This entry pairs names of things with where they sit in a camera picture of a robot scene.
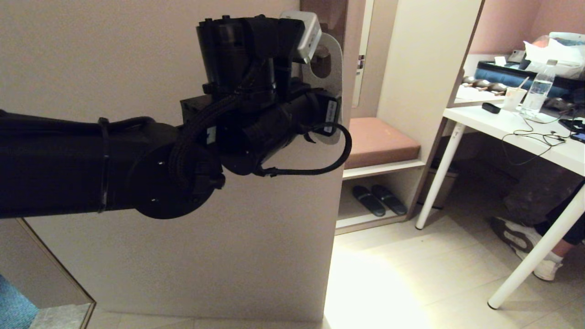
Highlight blue and white door hanger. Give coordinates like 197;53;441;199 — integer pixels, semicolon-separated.
303;32;344;145

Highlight beige room door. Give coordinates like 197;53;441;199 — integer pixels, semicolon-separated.
0;0;366;323

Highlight black slipper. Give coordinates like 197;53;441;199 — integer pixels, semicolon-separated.
351;186;387;218
370;184;408;216

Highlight white shelf bench unit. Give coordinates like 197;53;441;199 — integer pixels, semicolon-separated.
336;0;486;236

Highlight white round table leg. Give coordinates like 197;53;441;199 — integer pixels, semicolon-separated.
415;122;467;230
487;183;585;310

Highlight white paper sheet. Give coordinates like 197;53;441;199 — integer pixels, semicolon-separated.
457;86;505;104

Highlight dark blue tray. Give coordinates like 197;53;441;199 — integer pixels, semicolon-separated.
474;62;585;99

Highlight white paper cup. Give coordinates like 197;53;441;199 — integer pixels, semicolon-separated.
501;78;529;113

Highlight white sneaker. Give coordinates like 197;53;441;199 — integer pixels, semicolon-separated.
490;217;562;281

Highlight clear plastic water bottle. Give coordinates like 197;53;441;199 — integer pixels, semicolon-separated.
520;59;558;117

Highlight white plastic bag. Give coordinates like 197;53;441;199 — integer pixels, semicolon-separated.
523;33;585;82

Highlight black smartphone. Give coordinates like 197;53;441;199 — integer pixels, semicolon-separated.
558;118;585;145

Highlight person's leg black trousers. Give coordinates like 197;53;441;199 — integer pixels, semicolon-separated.
532;183;585;256

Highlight blue carpet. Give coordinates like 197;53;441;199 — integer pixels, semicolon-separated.
0;274;39;329

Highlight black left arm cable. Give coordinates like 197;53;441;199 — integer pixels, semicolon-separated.
257;121;353;178

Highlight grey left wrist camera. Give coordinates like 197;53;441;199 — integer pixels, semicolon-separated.
279;11;322;64

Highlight black earphone cable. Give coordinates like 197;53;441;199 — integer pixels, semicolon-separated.
502;110;576;167

